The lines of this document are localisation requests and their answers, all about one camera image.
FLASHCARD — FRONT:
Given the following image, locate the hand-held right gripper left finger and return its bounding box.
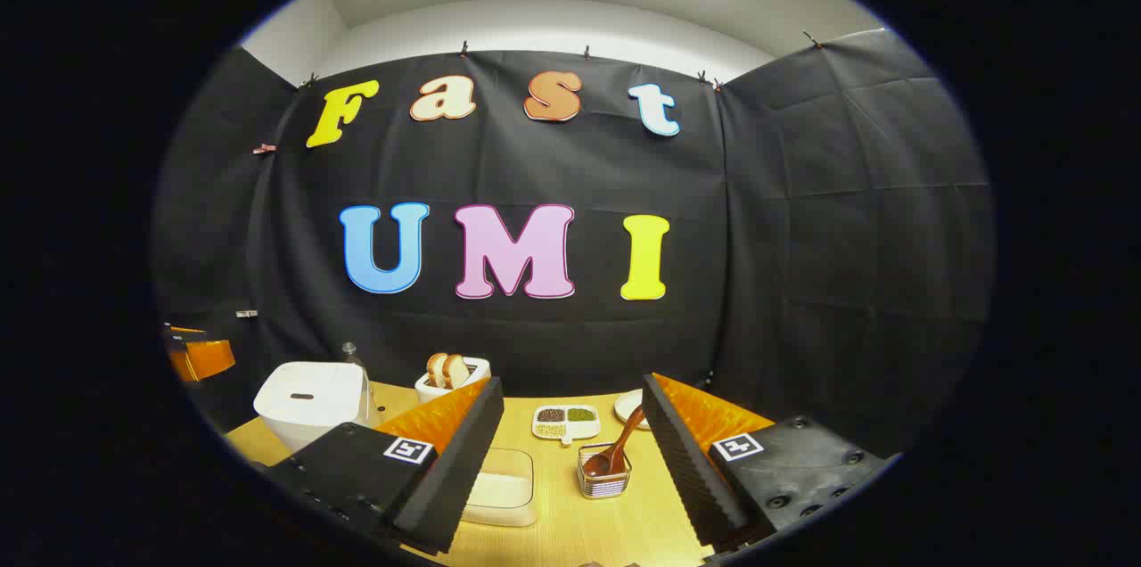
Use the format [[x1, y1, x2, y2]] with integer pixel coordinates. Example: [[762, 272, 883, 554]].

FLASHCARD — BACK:
[[267, 375, 505, 557]]

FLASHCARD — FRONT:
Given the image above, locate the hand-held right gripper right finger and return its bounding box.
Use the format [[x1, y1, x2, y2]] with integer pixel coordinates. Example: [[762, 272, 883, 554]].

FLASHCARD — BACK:
[[640, 373, 892, 555]]

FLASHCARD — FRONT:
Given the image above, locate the clear plastic rice box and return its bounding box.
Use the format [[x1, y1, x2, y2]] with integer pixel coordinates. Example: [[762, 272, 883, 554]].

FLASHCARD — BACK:
[[459, 448, 538, 528]]

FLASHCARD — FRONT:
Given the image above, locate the wire chopstick holder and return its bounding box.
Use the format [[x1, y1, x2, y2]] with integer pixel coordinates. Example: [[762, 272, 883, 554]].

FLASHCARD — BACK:
[[577, 442, 633, 499]]

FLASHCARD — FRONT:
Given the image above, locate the brown wooden spoon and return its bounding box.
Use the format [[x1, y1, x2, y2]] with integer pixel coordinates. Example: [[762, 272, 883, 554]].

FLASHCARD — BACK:
[[583, 407, 646, 479]]

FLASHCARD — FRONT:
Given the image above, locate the white rice cooker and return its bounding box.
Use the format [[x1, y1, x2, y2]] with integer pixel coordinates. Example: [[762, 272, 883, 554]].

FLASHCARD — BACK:
[[253, 362, 380, 452]]

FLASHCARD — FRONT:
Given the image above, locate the white toaster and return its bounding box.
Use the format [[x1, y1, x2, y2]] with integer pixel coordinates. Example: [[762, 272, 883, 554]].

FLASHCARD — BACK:
[[415, 357, 492, 406]]

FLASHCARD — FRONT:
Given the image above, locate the white round plate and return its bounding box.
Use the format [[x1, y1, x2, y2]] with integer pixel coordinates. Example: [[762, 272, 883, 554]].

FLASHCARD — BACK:
[[614, 389, 652, 430]]

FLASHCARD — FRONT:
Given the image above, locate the white divided bean dish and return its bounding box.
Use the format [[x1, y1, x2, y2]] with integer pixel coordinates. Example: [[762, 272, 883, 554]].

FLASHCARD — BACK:
[[532, 405, 602, 446]]

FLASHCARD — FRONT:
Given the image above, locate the black backdrop cloth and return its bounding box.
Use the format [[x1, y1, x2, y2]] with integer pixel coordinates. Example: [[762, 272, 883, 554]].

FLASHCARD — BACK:
[[150, 28, 995, 461]]

